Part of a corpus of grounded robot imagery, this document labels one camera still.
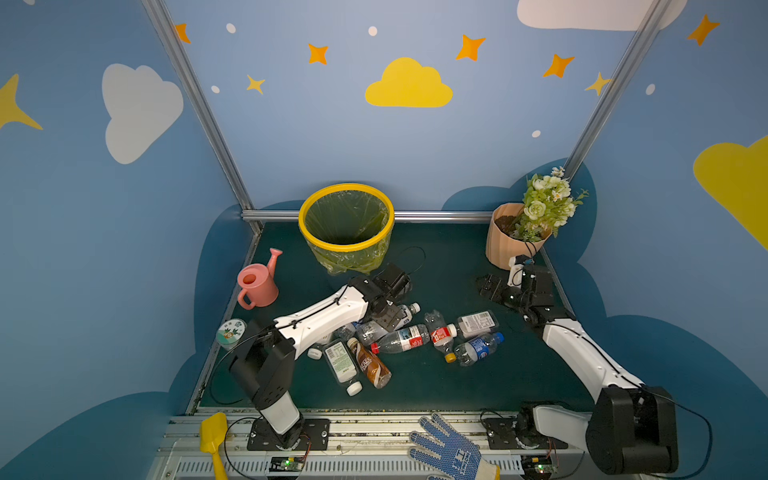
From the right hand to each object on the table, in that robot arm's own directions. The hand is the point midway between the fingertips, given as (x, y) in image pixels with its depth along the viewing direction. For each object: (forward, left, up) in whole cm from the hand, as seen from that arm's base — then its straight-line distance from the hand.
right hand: (491, 280), depth 87 cm
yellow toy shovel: (-41, +73, -13) cm, 85 cm away
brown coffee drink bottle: (-26, +33, -8) cm, 43 cm away
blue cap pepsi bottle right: (-17, +4, -10) cm, 20 cm away
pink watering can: (-2, +71, -3) cm, 71 cm away
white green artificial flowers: (+21, -18, +12) cm, 30 cm away
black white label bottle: (-14, +36, -10) cm, 40 cm away
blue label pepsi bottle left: (-13, +44, -13) cm, 47 cm away
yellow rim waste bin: (+18, +46, +2) cm, 49 cm away
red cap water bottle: (-16, +26, -10) cm, 32 cm away
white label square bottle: (-9, +3, -12) cm, 15 cm away
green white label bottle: (-21, +51, -10) cm, 56 cm away
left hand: (-9, +31, -4) cm, 33 cm away
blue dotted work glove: (-42, +13, -14) cm, 47 cm away
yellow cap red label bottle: (-14, +15, -10) cm, 22 cm away
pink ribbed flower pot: (+17, -7, -4) cm, 19 cm away
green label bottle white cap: (-24, +42, -11) cm, 50 cm away
